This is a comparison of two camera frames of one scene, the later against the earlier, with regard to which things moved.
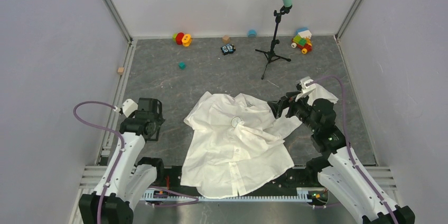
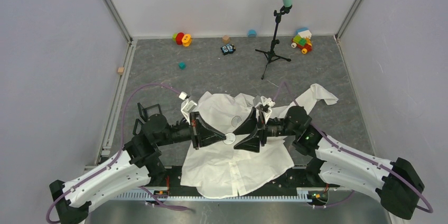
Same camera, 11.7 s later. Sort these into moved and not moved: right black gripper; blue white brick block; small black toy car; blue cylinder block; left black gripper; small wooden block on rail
Moved: left black gripper; right black gripper
Not moved: blue white brick block; blue cylinder block; small black toy car; small wooden block on rail
